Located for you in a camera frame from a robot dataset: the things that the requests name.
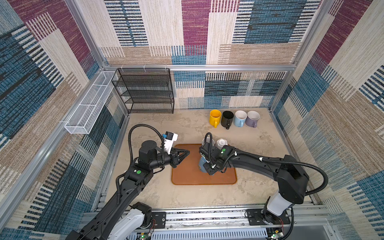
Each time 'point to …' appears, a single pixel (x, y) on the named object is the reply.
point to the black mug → (227, 119)
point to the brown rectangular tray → (187, 172)
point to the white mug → (221, 142)
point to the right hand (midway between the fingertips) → (212, 169)
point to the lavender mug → (252, 118)
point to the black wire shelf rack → (145, 90)
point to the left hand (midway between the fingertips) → (188, 151)
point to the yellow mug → (215, 116)
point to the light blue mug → (240, 117)
